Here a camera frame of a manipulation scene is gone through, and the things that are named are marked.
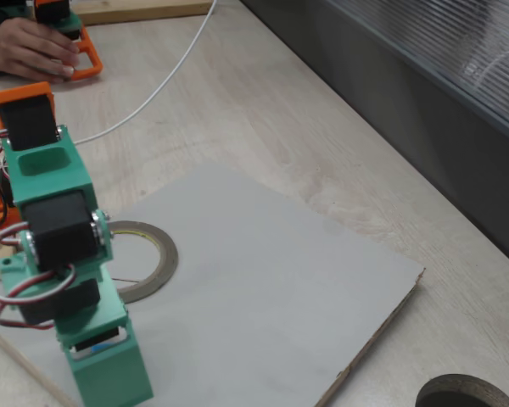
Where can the wooden plank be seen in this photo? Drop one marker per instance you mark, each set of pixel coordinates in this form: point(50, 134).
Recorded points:
point(152, 10)

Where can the grey cardboard sheet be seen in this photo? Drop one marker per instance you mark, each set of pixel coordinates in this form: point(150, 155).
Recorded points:
point(258, 275)

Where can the person's hand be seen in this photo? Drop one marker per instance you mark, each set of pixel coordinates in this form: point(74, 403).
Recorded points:
point(29, 51)

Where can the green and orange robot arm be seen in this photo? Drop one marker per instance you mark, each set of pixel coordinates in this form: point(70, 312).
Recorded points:
point(55, 237)

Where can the ribbed translucent desk partition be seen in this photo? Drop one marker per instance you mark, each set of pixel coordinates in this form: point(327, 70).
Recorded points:
point(407, 85)

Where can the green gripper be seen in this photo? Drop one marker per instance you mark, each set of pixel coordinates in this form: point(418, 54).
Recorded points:
point(110, 373)

